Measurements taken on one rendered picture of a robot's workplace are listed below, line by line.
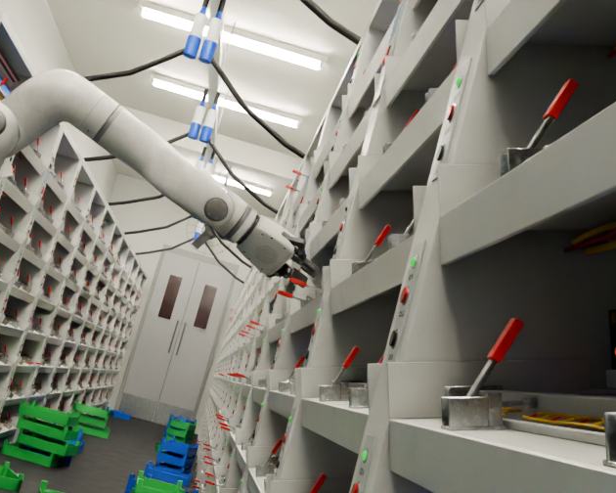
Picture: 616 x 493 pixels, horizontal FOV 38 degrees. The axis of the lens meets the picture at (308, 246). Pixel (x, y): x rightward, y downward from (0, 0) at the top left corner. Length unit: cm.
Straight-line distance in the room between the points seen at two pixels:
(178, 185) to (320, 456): 59
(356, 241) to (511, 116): 70
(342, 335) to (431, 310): 70
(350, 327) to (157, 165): 53
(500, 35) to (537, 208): 29
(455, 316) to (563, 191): 29
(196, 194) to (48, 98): 34
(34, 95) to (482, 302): 117
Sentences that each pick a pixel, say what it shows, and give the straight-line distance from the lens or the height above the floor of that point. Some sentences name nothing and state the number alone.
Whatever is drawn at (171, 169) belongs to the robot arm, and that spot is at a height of 109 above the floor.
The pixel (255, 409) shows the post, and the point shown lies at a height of 66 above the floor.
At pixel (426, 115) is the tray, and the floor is 109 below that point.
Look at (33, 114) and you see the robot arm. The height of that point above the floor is 112.
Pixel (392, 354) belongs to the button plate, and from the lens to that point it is 85.
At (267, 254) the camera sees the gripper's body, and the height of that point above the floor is 100.
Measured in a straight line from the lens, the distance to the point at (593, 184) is 53.
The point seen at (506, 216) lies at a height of 89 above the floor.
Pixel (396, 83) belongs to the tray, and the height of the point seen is 127.
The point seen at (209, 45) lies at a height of 213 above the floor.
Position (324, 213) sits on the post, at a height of 119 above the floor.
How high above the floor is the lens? 72
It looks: 10 degrees up
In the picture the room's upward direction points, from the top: 15 degrees clockwise
